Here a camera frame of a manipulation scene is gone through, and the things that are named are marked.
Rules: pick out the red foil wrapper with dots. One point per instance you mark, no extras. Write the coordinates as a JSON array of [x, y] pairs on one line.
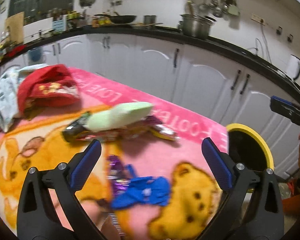
[[149, 124]]

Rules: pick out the light blue cloth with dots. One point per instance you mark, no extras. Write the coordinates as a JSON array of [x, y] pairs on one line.
[[9, 84]]

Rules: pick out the wooden cutting board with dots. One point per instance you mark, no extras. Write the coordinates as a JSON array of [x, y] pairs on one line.
[[15, 26]]

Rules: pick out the red patterned cloth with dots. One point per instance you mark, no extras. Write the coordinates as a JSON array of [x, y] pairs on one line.
[[51, 86]]

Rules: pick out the yellow rimmed trash bin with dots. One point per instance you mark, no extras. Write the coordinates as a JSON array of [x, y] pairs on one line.
[[246, 146]]

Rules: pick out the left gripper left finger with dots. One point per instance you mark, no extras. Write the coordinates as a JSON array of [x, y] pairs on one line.
[[36, 215]]

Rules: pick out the pink cartoon blanket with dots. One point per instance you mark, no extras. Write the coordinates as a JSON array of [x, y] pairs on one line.
[[36, 140]]

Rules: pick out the blue utensil holder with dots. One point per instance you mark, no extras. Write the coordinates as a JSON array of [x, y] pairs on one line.
[[59, 25]]

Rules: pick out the green mesh sponge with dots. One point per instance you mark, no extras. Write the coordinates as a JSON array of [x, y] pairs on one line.
[[120, 115]]

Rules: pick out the blue crumpled wrapper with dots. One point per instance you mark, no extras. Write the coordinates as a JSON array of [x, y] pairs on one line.
[[147, 190]]

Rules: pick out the black wok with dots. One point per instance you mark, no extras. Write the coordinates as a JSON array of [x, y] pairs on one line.
[[119, 19]]

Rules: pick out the white kitchen cabinets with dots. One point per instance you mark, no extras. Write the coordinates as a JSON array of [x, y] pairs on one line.
[[210, 77]]

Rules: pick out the small steel cup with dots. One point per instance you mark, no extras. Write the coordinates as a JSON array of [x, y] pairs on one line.
[[149, 19]]

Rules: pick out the black green snack wrapper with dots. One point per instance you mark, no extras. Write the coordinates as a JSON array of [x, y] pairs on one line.
[[77, 128]]

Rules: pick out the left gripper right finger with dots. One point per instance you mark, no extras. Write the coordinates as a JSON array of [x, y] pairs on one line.
[[251, 206]]

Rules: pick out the striped candy bar wrapper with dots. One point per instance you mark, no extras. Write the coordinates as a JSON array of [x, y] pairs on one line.
[[110, 229]]

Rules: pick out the steel stock pot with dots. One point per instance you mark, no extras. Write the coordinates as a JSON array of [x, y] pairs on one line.
[[196, 26]]

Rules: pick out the purple candy wrapper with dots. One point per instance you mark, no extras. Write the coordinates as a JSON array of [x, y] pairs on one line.
[[117, 176]]

